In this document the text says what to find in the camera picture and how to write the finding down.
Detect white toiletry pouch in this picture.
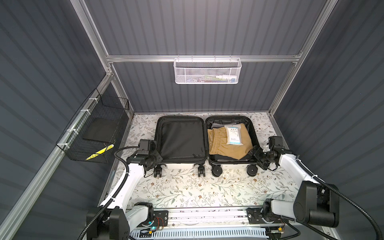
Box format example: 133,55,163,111
225,124,243,146

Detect black hard-shell suitcase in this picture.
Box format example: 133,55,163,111
155,115,261,177

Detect tan shorts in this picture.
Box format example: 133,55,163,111
208,124,253,160

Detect grey towel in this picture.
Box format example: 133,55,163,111
211,123,237,129

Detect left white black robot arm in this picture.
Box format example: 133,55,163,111
78,147,163,240

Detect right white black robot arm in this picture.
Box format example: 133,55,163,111
252,149,340,228

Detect floral table cloth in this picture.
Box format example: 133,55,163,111
123,112,299,209

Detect yellow black striped item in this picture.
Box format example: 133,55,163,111
86,144,114,161

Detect white perforated vent panel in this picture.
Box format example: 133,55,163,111
131,227,269,240

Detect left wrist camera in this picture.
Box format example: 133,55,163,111
138,139,157,155

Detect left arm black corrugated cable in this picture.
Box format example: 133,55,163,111
77,145,142,240

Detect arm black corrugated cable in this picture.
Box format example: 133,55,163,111
77,145,142,240
295,158,384,240

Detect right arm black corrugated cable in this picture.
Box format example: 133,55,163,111
295,158,384,240

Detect black wire mesh basket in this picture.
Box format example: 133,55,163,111
56,90,130,164

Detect aluminium mounting rail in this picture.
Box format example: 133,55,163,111
86,205,328,230

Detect white wire mesh basket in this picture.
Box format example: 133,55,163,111
173,57,242,85

